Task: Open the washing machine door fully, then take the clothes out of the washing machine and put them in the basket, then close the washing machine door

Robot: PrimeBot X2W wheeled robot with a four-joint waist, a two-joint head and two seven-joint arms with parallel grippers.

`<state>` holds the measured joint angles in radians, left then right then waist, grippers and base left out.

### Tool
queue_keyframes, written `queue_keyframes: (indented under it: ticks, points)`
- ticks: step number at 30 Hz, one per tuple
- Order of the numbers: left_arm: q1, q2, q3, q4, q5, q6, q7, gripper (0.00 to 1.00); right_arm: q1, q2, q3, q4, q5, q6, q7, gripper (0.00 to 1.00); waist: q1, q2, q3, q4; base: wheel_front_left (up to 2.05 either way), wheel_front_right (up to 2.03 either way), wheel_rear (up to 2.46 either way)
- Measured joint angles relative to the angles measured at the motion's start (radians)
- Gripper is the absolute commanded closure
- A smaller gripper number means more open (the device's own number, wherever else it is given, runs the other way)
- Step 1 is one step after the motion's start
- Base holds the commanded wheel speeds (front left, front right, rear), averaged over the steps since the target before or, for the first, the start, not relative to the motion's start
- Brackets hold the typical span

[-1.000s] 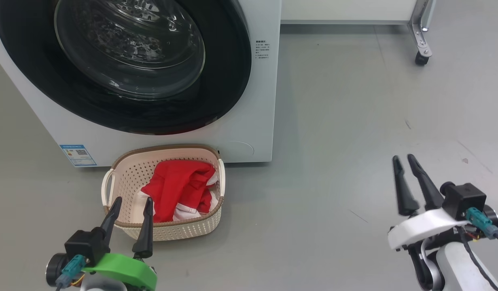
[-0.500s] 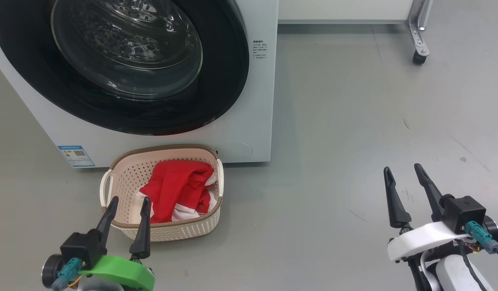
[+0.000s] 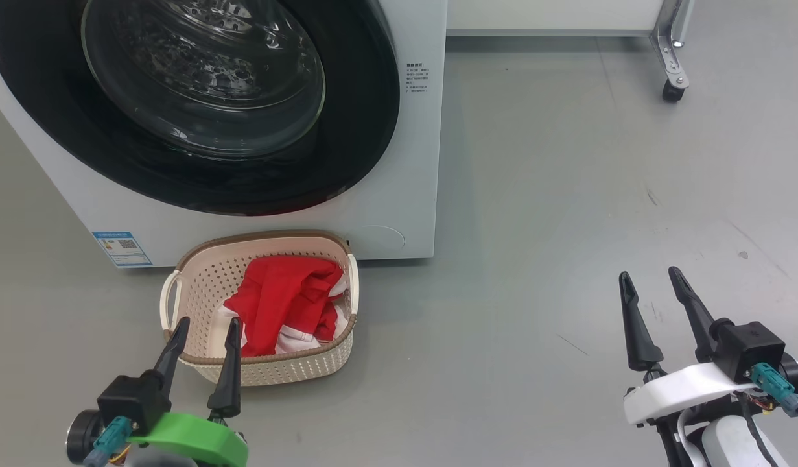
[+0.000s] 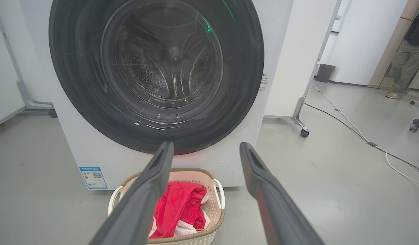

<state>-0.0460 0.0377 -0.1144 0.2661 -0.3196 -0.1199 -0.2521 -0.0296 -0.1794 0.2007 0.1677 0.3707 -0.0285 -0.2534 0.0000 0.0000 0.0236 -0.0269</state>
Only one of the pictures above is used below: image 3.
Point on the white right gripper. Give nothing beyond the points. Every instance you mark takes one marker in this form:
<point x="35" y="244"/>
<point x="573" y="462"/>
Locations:
<point x="677" y="392"/>

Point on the red white-trimmed garment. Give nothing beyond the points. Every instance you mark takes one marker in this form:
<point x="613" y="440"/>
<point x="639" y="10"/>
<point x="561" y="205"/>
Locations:
<point x="275" y="298"/>

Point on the cream perforated laundry basket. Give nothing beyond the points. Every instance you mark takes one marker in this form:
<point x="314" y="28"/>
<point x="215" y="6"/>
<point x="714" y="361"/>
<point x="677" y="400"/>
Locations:
<point x="204" y="279"/>

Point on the wheeled metal stand leg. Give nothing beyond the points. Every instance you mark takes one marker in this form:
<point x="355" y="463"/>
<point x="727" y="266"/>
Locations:
<point x="554" y="13"/>

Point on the red printed jersey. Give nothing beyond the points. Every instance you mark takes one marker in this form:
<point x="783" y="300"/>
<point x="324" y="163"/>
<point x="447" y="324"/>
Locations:
<point x="327" y="321"/>

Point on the white front-load washing machine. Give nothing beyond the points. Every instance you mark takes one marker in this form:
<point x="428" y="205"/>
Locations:
<point x="405" y="162"/>

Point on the blue white energy label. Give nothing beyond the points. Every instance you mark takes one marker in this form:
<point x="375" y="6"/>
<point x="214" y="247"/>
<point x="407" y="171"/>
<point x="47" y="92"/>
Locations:
<point x="122" y="250"/>

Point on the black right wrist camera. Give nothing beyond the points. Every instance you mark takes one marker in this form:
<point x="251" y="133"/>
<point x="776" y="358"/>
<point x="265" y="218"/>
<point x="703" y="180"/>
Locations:
<point x="752" y="347"/>

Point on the black partition caster wheel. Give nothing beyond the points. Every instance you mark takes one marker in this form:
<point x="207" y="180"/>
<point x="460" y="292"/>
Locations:
<point x="673" y="92"/>

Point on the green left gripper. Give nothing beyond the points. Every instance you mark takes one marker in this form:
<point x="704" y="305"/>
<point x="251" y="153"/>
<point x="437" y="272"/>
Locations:
<point x="204" y="441"/>

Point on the printed text notice label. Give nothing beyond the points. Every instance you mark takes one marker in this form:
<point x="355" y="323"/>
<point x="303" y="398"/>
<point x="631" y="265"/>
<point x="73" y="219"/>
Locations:
<point x="417" y="78"/>

